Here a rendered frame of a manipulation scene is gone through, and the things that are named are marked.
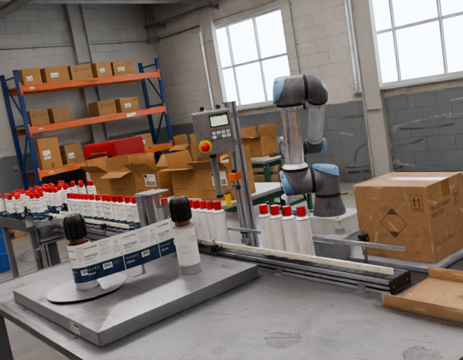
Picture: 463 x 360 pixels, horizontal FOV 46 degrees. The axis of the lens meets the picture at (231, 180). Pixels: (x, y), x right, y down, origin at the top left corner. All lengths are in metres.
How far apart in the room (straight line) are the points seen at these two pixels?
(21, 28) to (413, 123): 6.58
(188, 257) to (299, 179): 0.67
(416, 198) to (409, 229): 0.12
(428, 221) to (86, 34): 9.32
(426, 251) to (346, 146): 6.68
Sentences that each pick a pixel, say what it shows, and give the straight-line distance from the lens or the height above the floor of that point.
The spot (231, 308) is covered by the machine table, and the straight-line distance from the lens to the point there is 1.87.
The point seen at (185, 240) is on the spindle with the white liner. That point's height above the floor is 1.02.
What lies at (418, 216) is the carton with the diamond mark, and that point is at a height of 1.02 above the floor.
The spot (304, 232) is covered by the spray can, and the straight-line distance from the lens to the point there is 2.02.
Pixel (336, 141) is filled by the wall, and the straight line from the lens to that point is 8.72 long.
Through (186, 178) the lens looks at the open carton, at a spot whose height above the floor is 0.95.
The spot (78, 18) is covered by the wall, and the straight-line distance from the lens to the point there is 10.81.
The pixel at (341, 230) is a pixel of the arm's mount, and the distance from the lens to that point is 2.50.
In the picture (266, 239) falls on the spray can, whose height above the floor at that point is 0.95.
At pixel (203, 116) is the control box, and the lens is 2.39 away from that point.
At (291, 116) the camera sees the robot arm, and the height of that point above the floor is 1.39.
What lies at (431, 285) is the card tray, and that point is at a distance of 1.87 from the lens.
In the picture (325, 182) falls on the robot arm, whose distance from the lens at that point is 2.50.
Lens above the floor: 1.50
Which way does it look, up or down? 8 degrees down
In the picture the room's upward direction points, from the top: 9 degrees counter-clockwise
